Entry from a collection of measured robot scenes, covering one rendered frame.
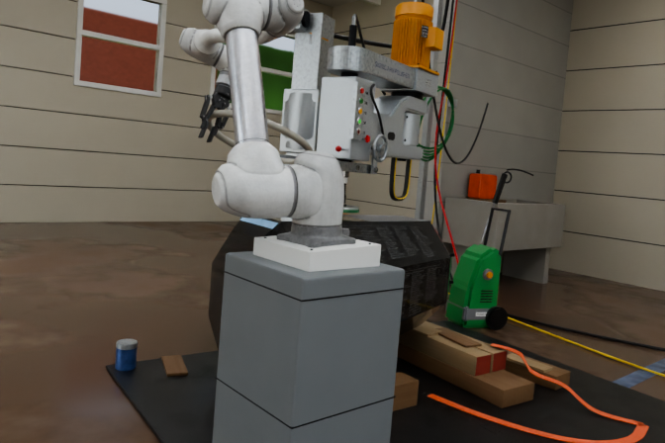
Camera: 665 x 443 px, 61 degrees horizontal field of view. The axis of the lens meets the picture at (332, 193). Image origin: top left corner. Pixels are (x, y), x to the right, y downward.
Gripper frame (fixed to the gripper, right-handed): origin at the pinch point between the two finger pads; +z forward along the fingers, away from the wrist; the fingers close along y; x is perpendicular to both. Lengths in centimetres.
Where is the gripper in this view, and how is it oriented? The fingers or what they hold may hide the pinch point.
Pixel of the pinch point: (207, 132)
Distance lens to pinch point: 236.7
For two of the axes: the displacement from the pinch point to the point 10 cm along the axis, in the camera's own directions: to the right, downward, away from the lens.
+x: -6.6, 0.0, 7.5
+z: -3.0, 9.2, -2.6
